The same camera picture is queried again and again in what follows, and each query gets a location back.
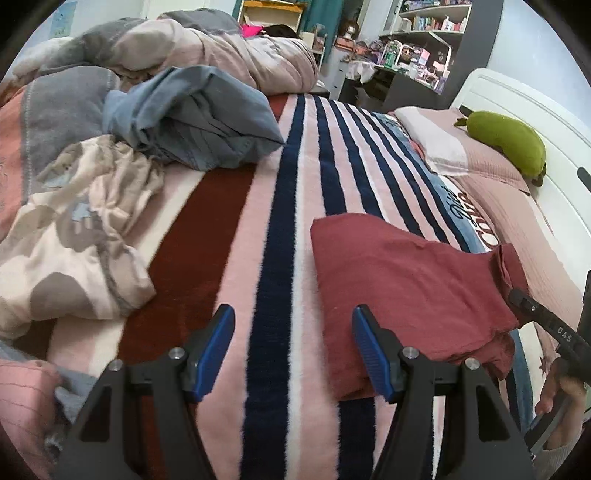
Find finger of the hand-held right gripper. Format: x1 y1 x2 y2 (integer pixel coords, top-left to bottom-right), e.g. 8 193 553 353
507 288 583 357

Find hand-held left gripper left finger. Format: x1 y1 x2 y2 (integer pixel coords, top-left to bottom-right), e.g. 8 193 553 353
55 304 236 480

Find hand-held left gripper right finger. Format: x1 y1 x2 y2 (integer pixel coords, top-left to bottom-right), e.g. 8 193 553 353
352 305 536 480

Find red pants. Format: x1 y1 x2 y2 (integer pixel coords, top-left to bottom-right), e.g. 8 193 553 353
310 213 531 402

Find person's right forearm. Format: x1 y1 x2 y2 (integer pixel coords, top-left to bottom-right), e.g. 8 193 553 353
538 411 591 467

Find person's right hand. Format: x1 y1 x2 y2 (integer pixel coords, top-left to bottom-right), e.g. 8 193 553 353
534 357 589 418

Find striped blanket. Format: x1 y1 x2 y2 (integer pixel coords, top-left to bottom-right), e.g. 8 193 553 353
46 92 536 480

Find grey blue garment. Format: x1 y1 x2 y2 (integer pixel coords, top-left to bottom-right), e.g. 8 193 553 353
0 339 95 457

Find cream floral cloth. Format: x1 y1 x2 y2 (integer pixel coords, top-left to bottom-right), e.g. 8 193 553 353
0 135 166 340

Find green plush toy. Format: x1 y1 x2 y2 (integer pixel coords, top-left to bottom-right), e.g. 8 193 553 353
455 111 547 178

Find pink knitted garment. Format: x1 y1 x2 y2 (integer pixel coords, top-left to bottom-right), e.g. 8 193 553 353
0 359 63 478

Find white headboard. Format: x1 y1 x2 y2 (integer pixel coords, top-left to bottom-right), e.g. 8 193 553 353
450 68 591 278

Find pink and white pillow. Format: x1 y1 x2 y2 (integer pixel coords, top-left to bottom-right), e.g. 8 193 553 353
394 106 532 192

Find dark grey desk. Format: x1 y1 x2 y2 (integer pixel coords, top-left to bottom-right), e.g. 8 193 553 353
355 65 451 114

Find white drawer cabinet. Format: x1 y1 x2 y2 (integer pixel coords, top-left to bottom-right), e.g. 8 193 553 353
330 46 358 100

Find dark grey bookshelf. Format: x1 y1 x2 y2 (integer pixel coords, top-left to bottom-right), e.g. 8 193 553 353
379 0 504 95

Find clutter of toy boxes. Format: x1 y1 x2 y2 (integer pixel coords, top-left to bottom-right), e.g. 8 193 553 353
365 37 451 90

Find grey and pink duvet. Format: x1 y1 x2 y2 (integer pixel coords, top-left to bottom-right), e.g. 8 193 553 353
0 9 321 241

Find white rolling cart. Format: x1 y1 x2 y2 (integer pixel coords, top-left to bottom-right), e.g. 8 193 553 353
300 25 328 56

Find yellow topped shelf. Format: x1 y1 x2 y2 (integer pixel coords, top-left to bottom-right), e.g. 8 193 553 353
239 0 309 33

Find light blue wall poster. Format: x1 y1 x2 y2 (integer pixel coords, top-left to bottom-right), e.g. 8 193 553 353
54 8 80 38

